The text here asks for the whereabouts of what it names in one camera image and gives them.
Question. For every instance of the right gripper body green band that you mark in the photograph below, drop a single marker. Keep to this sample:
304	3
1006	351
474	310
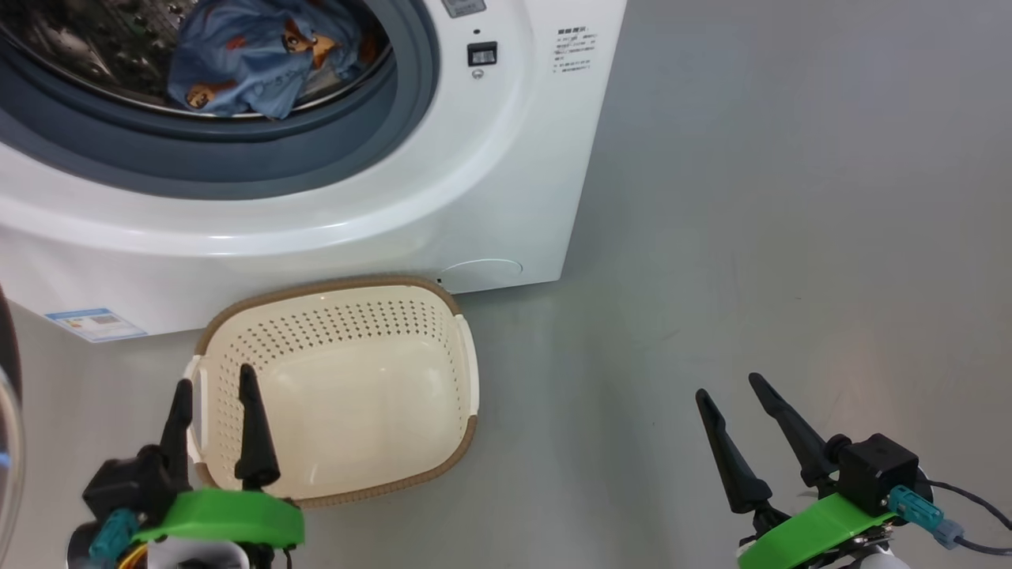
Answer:
822	529

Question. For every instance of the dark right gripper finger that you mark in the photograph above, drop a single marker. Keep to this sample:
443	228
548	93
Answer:
798	435
735	466

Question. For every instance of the black door latch slot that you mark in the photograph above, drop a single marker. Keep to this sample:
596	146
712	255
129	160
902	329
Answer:
482	54

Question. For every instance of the grey rubber door gasket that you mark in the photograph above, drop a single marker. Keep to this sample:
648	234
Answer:
237	166

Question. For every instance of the grey warning sticker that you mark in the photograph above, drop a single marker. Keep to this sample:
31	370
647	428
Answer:
464	6

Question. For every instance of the round white filter cover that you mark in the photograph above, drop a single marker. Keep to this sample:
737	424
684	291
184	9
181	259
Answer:
482	275

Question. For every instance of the blue energy label sticker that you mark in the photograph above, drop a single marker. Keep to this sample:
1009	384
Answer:
95	324

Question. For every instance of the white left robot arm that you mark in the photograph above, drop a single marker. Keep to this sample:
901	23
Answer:
190	557

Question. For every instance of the white washing machine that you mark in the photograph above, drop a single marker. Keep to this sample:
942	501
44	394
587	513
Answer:
474	197

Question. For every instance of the blue cartoon print clothes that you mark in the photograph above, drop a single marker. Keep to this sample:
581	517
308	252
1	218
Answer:
253	63

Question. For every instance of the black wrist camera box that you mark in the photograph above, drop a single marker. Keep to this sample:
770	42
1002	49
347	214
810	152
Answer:
126	482
877	470

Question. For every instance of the black round glass washer door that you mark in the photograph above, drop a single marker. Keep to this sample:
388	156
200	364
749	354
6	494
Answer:
8	442

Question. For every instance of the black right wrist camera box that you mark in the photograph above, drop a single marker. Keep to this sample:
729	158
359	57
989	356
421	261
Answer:
877	470

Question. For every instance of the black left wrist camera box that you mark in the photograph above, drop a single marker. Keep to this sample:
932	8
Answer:
126	482

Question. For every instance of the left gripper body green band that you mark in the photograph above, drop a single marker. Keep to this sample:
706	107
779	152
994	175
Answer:
221	518

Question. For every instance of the steel washer drum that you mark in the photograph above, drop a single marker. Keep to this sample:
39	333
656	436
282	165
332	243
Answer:
79	47

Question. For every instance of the small printed text label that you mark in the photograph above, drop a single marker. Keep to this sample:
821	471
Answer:
575	51

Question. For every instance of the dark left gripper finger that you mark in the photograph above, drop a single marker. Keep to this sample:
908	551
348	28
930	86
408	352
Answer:
180	435
254	442

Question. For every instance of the teal left camera connector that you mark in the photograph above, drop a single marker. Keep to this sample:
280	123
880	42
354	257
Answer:
115	533

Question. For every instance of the teal camera connector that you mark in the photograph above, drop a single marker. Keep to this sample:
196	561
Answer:
921	514
115	533

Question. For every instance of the teal right camera connector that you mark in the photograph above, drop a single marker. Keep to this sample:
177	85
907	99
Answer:
921	514

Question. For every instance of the cream perforated laundry basket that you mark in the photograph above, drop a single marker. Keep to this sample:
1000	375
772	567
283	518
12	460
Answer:
356	411

